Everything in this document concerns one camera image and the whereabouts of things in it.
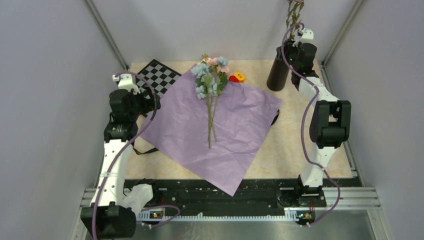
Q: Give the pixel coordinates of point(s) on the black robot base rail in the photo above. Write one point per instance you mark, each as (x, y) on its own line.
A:
(253, 197)

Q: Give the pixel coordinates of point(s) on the black and white checkerboard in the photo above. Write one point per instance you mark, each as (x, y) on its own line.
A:
(160, 76)

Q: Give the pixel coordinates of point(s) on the black ribbon with gold lettering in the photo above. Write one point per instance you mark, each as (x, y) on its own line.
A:
(154, 149)

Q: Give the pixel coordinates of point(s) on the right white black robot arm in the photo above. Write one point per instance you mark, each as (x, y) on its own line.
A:
(330, 122)

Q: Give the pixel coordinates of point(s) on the dark brown tall vase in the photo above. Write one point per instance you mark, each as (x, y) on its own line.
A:
(278, 75)

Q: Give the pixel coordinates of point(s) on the white slotted cable duct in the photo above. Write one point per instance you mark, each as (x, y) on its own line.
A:
(289, 216)

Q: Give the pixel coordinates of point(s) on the pink and purple wrapping paper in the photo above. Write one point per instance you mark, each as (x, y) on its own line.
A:
(219, 143)

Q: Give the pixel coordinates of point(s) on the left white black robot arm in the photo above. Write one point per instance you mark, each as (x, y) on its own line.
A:
(111, 214)

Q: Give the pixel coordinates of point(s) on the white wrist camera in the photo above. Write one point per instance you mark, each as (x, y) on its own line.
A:
(127, 82)
(306, 35)

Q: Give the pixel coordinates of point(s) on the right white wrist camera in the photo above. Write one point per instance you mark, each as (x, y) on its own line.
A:
(306, 35)

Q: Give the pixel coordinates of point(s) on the red toy block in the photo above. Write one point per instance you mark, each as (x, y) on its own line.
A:
(233, 79)

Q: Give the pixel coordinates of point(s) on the blue hydrangea flower stem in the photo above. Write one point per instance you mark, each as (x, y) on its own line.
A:
(204, 79)

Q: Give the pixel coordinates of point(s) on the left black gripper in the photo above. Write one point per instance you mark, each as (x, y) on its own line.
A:
(149, 103)

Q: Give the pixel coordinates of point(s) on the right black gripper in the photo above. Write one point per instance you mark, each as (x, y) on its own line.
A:
(289, 47)

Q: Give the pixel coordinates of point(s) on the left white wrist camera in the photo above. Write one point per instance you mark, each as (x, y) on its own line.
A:
(127, 82)

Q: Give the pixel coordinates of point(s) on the cream rose flower stem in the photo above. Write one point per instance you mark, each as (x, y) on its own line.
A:
(206, 60)

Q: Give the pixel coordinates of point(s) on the pink rose flower stem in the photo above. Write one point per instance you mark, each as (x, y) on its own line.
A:
(221, 78)

